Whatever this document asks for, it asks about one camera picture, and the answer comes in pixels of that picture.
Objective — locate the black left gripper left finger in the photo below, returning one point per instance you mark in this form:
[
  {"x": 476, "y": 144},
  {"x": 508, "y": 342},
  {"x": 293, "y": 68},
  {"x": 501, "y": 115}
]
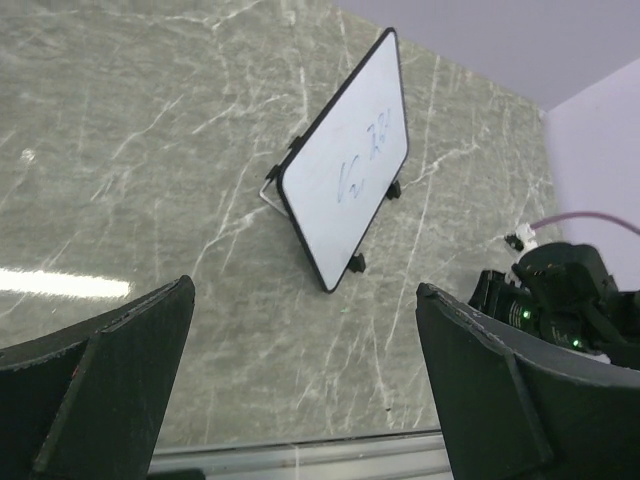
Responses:
[{"x": 88, "y": 401}]

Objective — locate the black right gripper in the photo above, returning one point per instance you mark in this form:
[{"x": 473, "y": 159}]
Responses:
[{"x": 563, "y": 294}]

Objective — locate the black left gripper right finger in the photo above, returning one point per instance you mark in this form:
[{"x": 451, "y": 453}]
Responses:
[{"x": 512, "y": 406}]

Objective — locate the small white whiteboard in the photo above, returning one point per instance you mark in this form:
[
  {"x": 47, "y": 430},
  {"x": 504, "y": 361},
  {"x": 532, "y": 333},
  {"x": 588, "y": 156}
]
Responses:
[{"x": 334, "y": 184}]

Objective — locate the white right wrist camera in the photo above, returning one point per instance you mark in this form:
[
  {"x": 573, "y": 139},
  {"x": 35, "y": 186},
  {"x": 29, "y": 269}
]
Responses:
[{"x": 522, "y": 239}]

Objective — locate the aluminium mounting rail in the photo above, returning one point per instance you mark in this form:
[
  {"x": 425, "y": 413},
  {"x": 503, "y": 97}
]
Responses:
[{"x": 417, "y": 454}]

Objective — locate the metal wire whiteboard stand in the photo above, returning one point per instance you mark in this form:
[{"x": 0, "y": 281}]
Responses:
[{"x": 357, "y": 263}]

